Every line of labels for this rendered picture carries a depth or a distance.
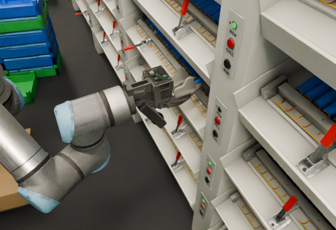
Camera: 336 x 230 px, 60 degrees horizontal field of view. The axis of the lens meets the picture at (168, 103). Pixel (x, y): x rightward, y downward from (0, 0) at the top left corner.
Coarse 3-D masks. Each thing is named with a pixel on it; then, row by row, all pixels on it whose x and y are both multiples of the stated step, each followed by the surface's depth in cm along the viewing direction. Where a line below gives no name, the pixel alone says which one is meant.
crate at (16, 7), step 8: (0, 0) 163; (8, 0) 163; (16, 0) 164; (32, 0) 148; (40, 0) 158; (0, 8) 147; (8, 8) 147; (16, 8) 148; (24, 8) 149; (32, 8) 150; (40, 8) 155; (0, 16) 149; (8, 16) 150; (16, 16) 151; (24, 16) 152
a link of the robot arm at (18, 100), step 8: (0, 80) 101; (8, 80) 112; (0, 88) 102; (8, 88) 107; (16, 88) 113; (0, 96) 103; (8, 96) 106; (16, 96) 111; (8, 104) 107; (16, 104) 112; (24, 104) 116; (16, 112) 114
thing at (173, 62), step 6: (138, 24) 111; (144, 24) 108; (144, 30) 106; (150, 36) 103; (156, 42) 100; (156, 48) 100; (162, 48) 97; (156, 54) 99; (162, 54) 98; (168, 54) 94; (168, 60) 93; (174, 60) 92; (174, 66) 90; (180, 66) 89; (174, 72) 91; (198, 90) 82; (192, 96) 82; (198, 96) 80; (204, 96) 80; (204, 102) 78; (198, 108) 80
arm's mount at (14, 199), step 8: (32, 136) 129; (0, 168) 114; (0, 176) 111; (8, 176) 111; (0, 184) 109; (8, 184) 109; (16, 184) 109; (0, 192) 106; (8, 192) 106; (16, 192) 106; (0, 200) 107; (8, 200) 108; (16, 200) 110; (24, 200) 111; (0, 208) 110; (8, 208) 111
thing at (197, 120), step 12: (132, 12) 111; (132, 24) 114; (132, 36) 110; (144, 36) 108; (156, 36) 106; (156, 60) 98; (168, 72) 93; (204, 84) 85; (180, 108) 84; (192, 108) 82; (192, 120) 79; (204, 120) 78
